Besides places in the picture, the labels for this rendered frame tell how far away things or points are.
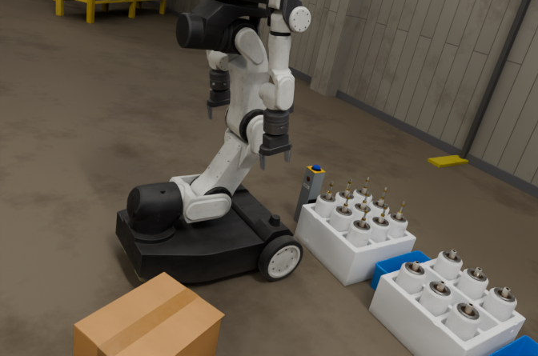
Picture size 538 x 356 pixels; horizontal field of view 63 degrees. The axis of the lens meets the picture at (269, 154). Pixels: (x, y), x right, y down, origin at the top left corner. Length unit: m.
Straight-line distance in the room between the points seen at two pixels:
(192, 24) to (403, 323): 1.31
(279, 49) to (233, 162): 0.55
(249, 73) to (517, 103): 2.71
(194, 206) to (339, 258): 0.69
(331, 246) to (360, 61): 3.14
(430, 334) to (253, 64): 1.14
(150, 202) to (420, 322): 1.06
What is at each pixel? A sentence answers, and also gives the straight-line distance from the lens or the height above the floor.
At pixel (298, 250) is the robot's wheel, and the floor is 0.15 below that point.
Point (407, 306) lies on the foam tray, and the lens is 1.79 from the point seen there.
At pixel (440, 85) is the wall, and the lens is 4.27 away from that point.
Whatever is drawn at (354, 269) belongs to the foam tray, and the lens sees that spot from 1.97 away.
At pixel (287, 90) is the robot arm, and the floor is 0.84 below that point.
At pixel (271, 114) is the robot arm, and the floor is 0.74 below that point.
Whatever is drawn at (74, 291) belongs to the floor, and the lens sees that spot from 1.79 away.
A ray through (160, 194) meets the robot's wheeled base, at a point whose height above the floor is 0.34.
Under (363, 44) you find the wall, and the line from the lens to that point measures 4.88.
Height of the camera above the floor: 1.18
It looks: 23 degrees down
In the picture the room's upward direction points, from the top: 12 degrees clockwise
